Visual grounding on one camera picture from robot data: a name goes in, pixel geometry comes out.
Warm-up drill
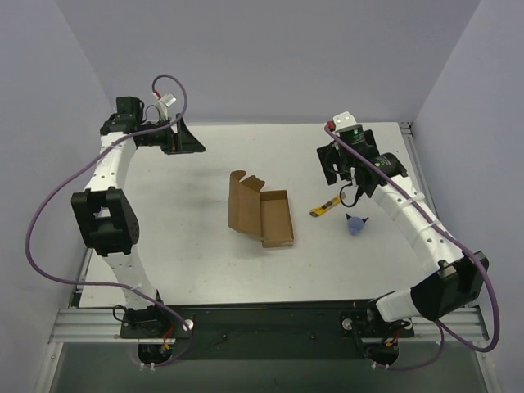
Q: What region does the aluminium front rail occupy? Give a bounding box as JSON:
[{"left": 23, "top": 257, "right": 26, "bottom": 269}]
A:
[{"left": 50, "top": 308, "right": 488, "bottom": 344}]

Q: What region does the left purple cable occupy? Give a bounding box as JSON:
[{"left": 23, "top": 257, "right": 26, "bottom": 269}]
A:
[{"left": 25, "top": 74, "right": 197, "bottom": 368}]

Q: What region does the brown cardboard express box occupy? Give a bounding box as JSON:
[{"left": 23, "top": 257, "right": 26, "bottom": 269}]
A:
[{"left": 228, "top": 170, "right": 295, "bottom": 248}]

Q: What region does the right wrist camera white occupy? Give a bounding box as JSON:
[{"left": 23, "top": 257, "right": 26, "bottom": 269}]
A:
[{"left": 326, "top": 111, "right": 358, "bottom": 133}]

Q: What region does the purple cable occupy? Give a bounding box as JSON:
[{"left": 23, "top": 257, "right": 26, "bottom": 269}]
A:
[
  {"left": 323, "top": 124, "right": 501, "bottom": 372},
  {"left": 25, "top": 74, "right": 197, "bottom": 368}
]

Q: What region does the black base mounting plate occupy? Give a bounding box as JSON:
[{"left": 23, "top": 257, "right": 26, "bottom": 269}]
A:
[{"left": 120, "top": 300, "right": 414, "bottom": 366}]

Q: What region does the yellow utility knife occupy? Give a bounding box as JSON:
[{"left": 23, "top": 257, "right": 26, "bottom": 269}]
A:
[{"left": 309, "top": 196, "right": 341, "bottom": 218}]

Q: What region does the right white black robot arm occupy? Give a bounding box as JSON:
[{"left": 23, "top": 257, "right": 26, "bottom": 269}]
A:
[{"left": 317, "top": 121, "right": 489, "bottom": 323}]

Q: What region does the small purple plush toy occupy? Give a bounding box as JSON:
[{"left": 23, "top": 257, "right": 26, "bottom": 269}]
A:
[{"left": 346, "top": 214, "right": 369, "bottom": 236}]

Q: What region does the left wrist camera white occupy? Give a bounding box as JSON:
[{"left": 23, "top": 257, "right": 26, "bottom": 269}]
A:
[{"left": 153, "top": 92, "right": 177, "bottom": 121}]

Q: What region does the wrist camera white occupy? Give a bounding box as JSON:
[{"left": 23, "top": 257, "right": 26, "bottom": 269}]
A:
[
  {"left": 326, "top": 111, "right": 358, "bottom": 133},
  {"left": 153, "top": 92, "right": 177, "bottom": 121}
]

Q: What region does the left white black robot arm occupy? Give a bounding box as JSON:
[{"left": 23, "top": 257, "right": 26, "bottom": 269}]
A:
[{"left": 71, "top": 93, "right": 205, "bottom": 337}]

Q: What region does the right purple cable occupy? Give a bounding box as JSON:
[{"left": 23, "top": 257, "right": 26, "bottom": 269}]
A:
[{"left": 323, "top": 124, "right": 501, "bottom": 372}]

